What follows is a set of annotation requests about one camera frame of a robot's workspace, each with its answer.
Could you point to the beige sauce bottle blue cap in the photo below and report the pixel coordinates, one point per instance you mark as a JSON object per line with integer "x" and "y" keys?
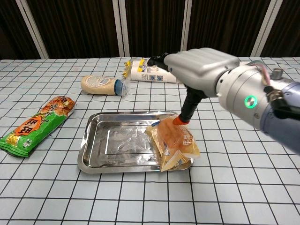
{"x": 100, "y": 85}

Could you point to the bread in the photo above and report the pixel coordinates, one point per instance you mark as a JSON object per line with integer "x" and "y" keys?
{"x": 174, "y": 145}

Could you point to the checkered grey tablecloth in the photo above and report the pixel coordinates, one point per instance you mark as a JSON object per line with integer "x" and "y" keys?
{"x": 150, "y": 187}

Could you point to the green snack bag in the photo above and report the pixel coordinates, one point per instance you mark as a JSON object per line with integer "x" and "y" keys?
{"x": 37, "y": 126}

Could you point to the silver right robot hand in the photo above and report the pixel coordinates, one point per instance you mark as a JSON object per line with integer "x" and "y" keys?
{"x": 199, "y": 70}

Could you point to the stainless steel rectangular tray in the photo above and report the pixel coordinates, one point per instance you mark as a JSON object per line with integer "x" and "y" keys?
{"x": 117, "y": 145}

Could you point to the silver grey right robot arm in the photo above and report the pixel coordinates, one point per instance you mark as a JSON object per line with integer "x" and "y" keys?
{"x": 260, "y": 103}

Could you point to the white partition frame post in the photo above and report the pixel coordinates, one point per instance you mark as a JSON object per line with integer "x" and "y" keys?
{"x": 32, "y": 28}
{"x": 187, "y": 25}
{"x": 120, "y": 28}
{"x": 261, "y": 28}

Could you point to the white roll pack yellow ends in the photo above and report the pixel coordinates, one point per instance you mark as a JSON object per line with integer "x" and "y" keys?
{"x": 145, "y": 72}

